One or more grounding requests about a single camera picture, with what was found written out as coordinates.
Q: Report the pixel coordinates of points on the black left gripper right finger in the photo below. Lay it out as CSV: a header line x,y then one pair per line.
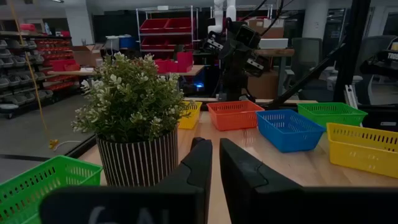
x,y
280,205

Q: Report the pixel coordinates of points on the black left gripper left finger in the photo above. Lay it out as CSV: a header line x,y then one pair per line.
x,y
174,202

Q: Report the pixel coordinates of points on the orange plastic basket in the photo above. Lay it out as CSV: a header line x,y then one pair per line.
x,y
233,119

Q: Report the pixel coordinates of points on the yellow plastic basket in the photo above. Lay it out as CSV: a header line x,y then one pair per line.
x,y
191,119
360,158

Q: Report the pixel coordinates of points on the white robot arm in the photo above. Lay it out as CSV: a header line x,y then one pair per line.
x,y
219,15

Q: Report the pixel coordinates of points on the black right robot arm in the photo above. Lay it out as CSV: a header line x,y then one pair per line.
x,y
234,81

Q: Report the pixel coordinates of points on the red storage bin stack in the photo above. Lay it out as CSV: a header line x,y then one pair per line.
x,y
183,62

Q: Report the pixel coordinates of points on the shelf with grey bins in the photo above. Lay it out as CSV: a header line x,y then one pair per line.
x,y
15,81

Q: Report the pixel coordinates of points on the white box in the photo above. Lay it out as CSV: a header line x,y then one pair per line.
x,y
273,43

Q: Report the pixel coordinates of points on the small cardboard box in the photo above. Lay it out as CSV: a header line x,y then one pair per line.
x,y
270,29

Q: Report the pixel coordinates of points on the wood top desk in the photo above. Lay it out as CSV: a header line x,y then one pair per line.
x,y
276,52

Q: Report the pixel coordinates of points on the large cardboard box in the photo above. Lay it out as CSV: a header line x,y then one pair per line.
x,y
264,85

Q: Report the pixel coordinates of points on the blue plastic basket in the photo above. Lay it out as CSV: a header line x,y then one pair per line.
x,y
289,137

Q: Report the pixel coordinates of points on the green plastic basket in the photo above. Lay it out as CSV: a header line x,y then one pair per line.
x,y
31,186
323,116

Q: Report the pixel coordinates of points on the blue storage bin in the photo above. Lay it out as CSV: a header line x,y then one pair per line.
x,y
127,42

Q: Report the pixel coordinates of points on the open cardboard box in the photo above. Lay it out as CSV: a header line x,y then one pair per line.
x,y
85,56

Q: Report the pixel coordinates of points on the black device with white lettering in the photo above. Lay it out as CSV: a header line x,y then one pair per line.
x,y
379,65

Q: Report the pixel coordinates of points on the rack with small red bins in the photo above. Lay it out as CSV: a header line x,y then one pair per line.
x,y
54,53

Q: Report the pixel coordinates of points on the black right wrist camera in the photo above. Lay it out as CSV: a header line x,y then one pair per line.
x,y
247,35

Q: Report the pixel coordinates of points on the silver aluminium bracket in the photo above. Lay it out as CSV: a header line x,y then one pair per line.
x,y
350,96

